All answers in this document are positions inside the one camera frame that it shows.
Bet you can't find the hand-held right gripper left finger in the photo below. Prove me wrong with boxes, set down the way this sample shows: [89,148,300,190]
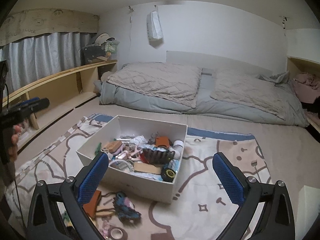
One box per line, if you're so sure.
[26,152,109,240]

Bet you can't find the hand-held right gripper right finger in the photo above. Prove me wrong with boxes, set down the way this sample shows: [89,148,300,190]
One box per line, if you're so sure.
[212,152,295,240]

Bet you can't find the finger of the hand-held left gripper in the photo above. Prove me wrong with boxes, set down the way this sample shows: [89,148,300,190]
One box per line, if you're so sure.
[17,97,40,107]
[25,98,50,112]

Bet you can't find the white cardboard shoe box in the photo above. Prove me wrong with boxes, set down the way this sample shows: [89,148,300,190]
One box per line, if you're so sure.
[76,115,188,204]

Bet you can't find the person's left hand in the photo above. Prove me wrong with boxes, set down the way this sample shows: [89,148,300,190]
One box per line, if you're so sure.
[7,124,21,161]

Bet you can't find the wooden shelf unit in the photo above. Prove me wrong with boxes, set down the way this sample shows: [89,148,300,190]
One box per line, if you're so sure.
[0,59,118,150]

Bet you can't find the printed cartoon blanket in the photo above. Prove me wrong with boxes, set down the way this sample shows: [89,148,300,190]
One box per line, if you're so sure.
[5,114,273,240]

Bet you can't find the metal back scratcher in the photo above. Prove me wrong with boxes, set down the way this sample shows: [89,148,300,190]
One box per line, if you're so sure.
[251,159,272,180]

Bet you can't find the brown leather sleeve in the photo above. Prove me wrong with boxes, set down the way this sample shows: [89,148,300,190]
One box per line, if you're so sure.
[82,190,102,218]

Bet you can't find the wooden brush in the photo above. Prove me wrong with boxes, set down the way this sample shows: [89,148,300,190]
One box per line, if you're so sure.
[104,141,123,154]

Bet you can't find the blue crocheted yarn piece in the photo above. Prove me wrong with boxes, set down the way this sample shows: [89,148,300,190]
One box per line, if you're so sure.
[113,192,142,223]

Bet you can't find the grey curtain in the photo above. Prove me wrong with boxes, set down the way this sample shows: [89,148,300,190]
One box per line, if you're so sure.
[0,32,98,98]

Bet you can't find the bag of pink beads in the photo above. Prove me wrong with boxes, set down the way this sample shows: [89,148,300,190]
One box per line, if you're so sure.
[101,222,113,238]

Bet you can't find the wooden block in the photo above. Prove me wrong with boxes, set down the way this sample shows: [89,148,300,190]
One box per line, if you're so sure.
[134,162,162,175]

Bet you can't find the small white bottle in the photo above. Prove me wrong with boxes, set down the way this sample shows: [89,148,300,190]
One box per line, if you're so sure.
[172,140,184,153]

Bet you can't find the black hair claw clip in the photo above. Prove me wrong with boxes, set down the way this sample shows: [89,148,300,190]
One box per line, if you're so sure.
[142,147,175,166]

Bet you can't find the black bag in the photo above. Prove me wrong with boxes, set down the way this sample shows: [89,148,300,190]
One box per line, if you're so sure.
[80,44,107,65]

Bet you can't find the beige printed valance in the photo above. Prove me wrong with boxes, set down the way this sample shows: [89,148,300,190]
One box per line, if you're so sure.
[0,9,100,46]

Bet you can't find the white box lid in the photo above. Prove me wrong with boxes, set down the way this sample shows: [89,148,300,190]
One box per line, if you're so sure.
[301,185,320,230]

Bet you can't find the white cap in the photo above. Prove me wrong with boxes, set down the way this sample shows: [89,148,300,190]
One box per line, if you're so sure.
[94,33,115,45]

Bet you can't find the clear box of green things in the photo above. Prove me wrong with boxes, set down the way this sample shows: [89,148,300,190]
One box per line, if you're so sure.
[104,39,120,61]

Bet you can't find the beige textured pillow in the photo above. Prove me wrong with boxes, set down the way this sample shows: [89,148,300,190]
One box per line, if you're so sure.
[210,67,293,120]
[106,61,203,108]

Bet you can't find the grey duvet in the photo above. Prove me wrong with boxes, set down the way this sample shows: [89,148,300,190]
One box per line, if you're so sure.
[93,61,309,127]

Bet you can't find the dark clothes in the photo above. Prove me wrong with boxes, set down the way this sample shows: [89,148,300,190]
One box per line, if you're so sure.
[301,101,320,113]

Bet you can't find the pile of pink clothes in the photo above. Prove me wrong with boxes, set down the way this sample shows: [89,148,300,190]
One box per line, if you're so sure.
[291,72,320,103]

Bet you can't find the white headboard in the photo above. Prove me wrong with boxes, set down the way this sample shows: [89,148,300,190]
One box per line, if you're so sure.
[166,50,273,74]

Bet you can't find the wooden cabinet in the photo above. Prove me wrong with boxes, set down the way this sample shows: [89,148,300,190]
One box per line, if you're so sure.
[287,56,320,134]

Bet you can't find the white hanging bag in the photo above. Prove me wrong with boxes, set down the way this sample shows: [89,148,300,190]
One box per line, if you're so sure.
[147,6,164,42]

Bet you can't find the wooden shoehorn with cord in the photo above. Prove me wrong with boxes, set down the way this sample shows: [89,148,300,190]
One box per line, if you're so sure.
[94,192,118,217]

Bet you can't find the white hanging cable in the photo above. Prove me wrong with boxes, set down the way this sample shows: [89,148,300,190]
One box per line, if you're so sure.
[128,5,135,63]

